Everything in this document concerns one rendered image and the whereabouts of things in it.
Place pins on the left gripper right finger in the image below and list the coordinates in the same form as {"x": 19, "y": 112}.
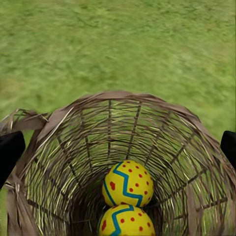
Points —
{"x": 228, "y": 146}

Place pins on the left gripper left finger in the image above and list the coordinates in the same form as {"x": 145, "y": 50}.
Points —
{"x": 12, "y": 146}

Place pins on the easter egg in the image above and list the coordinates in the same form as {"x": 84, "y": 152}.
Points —
{"x": 125, "y": 220}
{"x": 128, "y": 183}

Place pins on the wicker basket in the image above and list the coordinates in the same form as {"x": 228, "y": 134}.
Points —
{"x": 28, "y": 218}

